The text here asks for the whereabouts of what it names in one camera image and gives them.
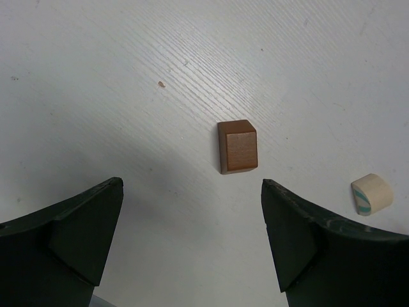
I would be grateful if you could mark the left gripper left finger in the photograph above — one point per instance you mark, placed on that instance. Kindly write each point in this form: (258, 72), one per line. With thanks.
(56, 256)

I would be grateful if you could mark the beige wood cylinder block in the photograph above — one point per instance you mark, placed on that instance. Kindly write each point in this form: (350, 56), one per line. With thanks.
(371, 194)

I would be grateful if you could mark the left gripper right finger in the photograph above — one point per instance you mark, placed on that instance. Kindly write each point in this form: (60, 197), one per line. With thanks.
(324, 259)

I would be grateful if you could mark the brown wood block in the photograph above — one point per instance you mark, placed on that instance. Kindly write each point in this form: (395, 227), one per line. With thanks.
(238, 146)

